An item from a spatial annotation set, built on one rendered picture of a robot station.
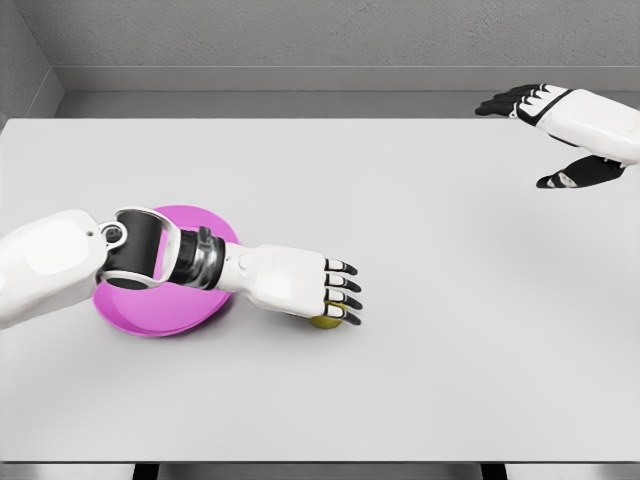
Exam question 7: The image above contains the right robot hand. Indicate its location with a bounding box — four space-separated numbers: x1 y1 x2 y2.
474 83 627 190

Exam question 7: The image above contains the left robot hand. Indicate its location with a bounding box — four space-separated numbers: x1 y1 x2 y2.
263 244 364 328

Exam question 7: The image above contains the yellow-green apple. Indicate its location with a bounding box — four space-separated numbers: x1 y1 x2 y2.
308 301 345 331

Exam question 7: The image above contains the pink plate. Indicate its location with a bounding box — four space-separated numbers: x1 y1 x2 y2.
91 204 242 339

